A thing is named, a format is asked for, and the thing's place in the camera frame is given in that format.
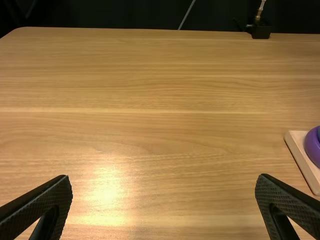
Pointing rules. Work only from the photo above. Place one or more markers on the black clamp stand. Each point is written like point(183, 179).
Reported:
point(261, 30)

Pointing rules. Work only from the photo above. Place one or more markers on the wooden peg base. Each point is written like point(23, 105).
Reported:
point(297, 150)

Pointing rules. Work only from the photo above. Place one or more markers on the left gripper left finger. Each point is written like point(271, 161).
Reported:
point(47, 200)

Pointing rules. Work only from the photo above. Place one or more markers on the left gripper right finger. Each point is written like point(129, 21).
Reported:
point(275, 195)

